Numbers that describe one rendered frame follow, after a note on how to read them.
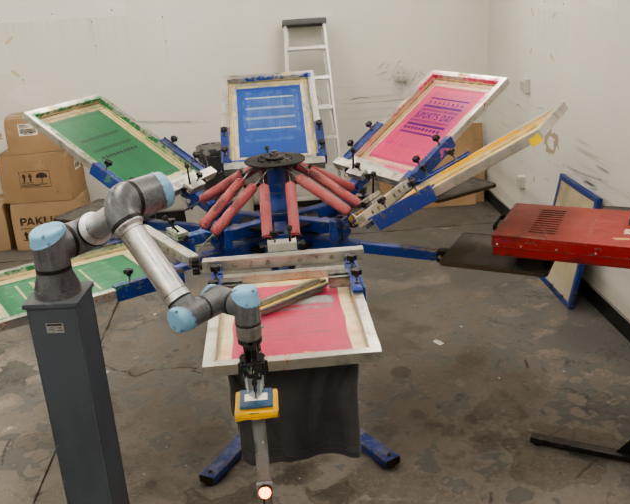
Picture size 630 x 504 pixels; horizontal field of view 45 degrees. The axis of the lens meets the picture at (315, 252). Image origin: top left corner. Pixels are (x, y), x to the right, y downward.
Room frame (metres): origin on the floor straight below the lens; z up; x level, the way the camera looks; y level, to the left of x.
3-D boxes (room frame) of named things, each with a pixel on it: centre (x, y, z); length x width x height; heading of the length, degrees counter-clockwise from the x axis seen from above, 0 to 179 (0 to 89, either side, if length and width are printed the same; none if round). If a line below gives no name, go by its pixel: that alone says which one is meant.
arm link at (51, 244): (2.36, 0.86, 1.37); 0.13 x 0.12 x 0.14; 140
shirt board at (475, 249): (3.32, -0.43, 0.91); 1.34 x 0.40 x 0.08; 63
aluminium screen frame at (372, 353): (2.57, 0.11, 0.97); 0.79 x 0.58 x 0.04; 3
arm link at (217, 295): (2.03, 0.29, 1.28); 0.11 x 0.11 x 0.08; 50
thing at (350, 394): (2.28, 0.10, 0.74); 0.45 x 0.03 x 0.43; 93
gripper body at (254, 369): (1.97, 0.20, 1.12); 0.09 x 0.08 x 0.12; 3
